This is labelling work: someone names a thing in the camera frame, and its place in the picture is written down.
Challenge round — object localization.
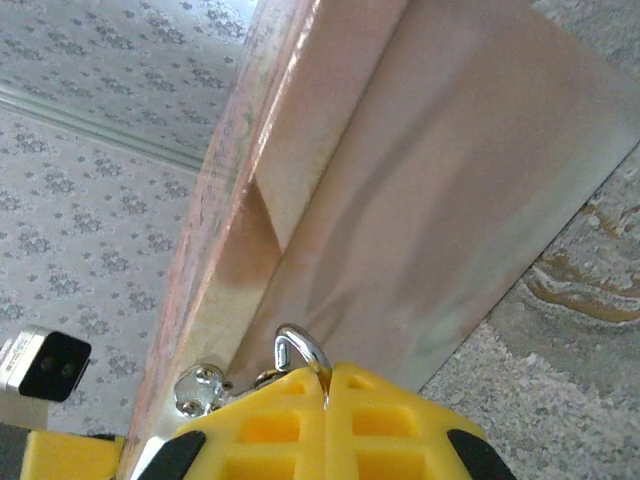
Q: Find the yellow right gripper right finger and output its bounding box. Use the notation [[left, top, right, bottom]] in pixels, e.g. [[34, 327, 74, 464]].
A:
[[324, 360, 519, 480]]

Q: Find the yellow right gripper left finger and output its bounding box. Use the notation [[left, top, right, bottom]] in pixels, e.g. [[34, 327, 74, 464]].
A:
[[143, 367, 329, 480]]

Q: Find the silver hasp latch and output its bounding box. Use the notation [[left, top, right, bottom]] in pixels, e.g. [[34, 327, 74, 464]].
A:
[[171, 363, 282, 419]]

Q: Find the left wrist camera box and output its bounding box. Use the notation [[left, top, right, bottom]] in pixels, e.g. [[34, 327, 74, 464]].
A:
[[0, 323, 94, 432]]

